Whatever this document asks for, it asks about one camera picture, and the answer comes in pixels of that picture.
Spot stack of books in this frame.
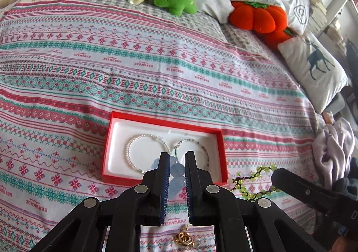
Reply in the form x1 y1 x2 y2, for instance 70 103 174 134
307 0 345 46

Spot pale blue bead bracelet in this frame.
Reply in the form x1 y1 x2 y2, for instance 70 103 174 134
152 156 187 203

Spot grey checked sheet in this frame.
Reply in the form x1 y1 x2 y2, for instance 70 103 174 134
35 0 283 54

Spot red jewelry box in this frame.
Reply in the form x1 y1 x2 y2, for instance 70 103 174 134
101 111 228 186

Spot white deer print pillow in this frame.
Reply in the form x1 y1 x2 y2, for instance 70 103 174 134
277 30 349 114

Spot thin green bead bracelet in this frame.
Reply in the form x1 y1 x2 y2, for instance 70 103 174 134
171 138 211 170

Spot green bead black cord bracelet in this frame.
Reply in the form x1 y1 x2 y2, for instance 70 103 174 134
232 164 281 201

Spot gold linked rings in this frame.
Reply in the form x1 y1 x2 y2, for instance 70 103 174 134
173 229 201 249

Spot patterned striped bed sheet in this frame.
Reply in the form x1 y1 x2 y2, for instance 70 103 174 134
0 0 329 252

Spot lavender crumpled cloth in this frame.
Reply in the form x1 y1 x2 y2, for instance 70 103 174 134
311 117 358 189

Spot person's right hand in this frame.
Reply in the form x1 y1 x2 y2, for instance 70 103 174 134
331 237 358 252

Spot white pearl bracelet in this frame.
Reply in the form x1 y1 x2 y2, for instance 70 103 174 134
126 134 170 173

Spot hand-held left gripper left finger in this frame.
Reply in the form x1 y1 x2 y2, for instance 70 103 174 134
28 153 171 252

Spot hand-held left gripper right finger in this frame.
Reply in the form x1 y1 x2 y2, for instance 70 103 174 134
185 152 328 252

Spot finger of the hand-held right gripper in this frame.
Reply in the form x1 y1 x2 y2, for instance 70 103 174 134
270 168 343 213

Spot orange pumpkin plush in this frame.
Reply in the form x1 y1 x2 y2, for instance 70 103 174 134
228 1 297 51

